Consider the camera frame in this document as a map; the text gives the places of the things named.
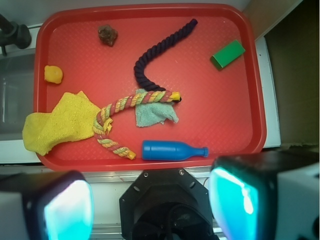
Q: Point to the yellow cloth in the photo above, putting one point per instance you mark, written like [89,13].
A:
[71,120]

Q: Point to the blue plastic bottle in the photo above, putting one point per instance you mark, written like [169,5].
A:
[160,150]

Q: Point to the light teal cloth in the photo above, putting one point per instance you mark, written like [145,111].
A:
[149,114]

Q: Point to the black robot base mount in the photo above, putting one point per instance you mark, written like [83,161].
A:
[166,204]

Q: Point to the yellow rubber duck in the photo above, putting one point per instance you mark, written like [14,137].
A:
[53,74]

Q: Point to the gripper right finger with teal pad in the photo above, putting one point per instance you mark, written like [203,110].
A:
[272,195]

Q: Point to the grey sink faucet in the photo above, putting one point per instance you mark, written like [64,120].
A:
[12,33]

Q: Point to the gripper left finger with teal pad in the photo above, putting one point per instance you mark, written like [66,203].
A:
[46,206]

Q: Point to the red plastic tray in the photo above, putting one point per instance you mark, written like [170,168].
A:
[222,110]

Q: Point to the grey toy sink basin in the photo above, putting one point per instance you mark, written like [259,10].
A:
[16,92]

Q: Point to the brown rough rock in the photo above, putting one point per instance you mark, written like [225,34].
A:
[107,35]

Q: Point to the green rectangular block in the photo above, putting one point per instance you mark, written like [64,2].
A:
[228,54]

